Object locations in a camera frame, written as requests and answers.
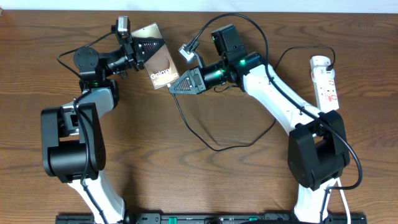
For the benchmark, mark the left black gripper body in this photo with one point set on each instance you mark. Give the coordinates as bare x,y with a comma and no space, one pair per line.
137,53

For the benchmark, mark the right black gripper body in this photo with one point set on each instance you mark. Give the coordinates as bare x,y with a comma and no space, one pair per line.
199,80

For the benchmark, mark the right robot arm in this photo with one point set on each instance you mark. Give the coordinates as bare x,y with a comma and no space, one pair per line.
317,147

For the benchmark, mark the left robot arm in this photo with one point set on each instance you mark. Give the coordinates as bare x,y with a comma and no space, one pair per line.
73,147

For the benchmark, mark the white USB charger plug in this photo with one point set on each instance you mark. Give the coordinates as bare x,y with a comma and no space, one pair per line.
321,69

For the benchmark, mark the white power strip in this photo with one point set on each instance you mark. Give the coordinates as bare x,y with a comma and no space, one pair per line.
326,95

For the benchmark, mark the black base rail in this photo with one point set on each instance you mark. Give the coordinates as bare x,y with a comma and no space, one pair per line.
155,218

